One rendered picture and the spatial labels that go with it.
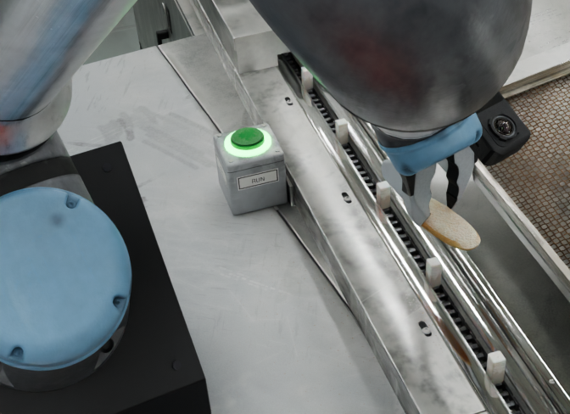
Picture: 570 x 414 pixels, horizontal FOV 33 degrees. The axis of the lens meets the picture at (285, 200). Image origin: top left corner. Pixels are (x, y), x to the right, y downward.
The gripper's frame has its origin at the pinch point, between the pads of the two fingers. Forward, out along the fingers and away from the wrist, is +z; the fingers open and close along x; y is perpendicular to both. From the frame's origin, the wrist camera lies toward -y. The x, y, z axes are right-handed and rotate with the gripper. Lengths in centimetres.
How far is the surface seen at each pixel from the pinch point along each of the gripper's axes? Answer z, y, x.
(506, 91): 2.7, 14.3, -23.7
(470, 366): 8.5, -11.6, 6.4
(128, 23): 92, 227, -65
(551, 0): 11, 38, -58
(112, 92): 11, 60, 9
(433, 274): 7.5, -0.6, 1.3
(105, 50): 92, 215, -51
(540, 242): 4.4, -6.4, -7.9
